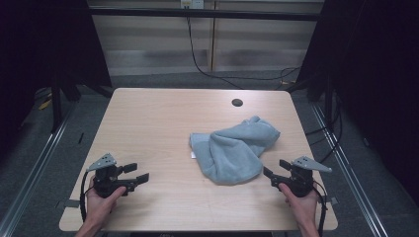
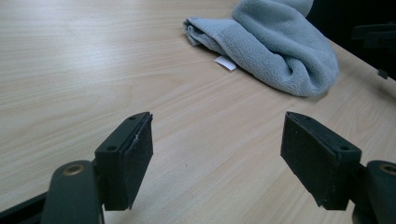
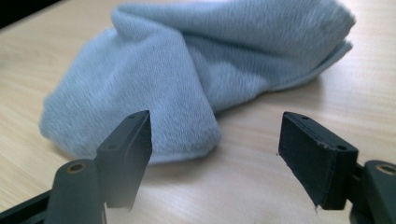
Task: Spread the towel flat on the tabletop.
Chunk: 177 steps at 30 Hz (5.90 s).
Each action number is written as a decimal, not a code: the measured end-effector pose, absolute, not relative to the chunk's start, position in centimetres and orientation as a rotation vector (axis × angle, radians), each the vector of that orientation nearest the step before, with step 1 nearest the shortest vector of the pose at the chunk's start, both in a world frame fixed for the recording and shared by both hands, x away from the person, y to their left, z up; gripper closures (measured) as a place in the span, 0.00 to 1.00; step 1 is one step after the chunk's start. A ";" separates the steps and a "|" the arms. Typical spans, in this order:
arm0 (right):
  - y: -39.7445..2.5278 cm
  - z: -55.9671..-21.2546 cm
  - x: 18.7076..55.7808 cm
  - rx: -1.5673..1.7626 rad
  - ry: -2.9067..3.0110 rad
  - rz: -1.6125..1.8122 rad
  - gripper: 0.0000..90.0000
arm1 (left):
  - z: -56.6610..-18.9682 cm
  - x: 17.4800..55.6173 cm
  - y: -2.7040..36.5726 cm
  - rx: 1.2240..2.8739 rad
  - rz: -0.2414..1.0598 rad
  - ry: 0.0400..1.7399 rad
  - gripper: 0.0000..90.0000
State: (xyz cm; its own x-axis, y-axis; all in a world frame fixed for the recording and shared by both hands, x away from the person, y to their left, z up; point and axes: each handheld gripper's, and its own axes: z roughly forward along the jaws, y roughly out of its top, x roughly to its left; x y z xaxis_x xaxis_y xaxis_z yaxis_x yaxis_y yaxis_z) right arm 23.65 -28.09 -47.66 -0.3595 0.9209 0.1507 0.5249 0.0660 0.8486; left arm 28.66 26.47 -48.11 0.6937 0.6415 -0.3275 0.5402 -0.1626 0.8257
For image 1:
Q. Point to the small black floor item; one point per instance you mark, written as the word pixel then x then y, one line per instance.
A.
pixel 81 138

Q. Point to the white wall outlet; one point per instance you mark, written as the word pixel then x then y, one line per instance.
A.
pixel 192 4

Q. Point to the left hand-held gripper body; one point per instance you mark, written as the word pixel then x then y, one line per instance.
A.
pixel 106 179

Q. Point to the person's right hand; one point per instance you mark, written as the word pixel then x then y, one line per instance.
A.
pixel 301 205

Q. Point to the person's left hand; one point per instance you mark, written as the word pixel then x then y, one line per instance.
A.
pixel 100 205

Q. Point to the metal floor rail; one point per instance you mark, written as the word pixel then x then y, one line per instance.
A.
pixel 39 154
pixel 349 171

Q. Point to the black curtain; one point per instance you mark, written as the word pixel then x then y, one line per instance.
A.
pixel 378 82
pixel 42 42

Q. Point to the black stand leg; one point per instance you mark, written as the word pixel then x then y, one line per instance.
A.
pixel 56 105

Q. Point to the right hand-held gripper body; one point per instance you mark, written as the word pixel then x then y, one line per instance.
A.
pixel 301 181

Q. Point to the blue-grey towel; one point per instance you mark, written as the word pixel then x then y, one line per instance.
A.
pixel 230 154

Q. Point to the grey tape piece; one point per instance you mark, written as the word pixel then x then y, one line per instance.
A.
pixel 332 200
pixel 71 203

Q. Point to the yellow floor item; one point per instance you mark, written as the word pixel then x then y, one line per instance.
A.
pixel 44 104

